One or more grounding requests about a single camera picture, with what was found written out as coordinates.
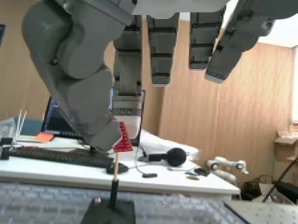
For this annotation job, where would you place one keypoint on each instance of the black keyboard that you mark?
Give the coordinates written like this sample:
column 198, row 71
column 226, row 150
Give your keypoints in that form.
column 53, row 156

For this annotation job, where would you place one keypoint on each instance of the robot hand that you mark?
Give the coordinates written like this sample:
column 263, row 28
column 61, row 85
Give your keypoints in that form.
column 74, row 60

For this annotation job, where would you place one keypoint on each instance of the small white jointed device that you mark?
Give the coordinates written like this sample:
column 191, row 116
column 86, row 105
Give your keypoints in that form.
column 221, row 164

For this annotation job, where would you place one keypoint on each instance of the red circuit board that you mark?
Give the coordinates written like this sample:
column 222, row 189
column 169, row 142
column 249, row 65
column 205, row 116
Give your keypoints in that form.
column 123, row 141

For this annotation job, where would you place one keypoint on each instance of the white desk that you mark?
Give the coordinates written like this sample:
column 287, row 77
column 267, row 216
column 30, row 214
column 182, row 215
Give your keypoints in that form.
column 177, row 182

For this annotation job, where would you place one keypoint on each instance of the black mouse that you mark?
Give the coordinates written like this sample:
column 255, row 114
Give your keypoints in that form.
column 122, row 168

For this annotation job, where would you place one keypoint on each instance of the thin stick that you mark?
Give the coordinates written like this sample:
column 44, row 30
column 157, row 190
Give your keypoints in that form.
column 114, row 186

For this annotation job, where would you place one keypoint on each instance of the cardboard box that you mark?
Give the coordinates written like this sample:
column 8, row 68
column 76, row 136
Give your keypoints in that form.
column 286, row 141

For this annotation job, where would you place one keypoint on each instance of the open black laptop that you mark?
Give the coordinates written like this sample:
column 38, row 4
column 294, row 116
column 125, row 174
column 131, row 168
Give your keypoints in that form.
column 54, row 121

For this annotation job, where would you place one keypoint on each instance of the black plate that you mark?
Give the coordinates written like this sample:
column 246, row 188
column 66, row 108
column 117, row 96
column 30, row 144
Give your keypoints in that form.
column 107, row 213

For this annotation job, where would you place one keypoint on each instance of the black headphones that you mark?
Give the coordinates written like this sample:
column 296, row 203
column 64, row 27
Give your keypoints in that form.
column 175, row 156

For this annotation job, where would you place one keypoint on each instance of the orange paper note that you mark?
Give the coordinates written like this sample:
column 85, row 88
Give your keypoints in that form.
column 42, row 137

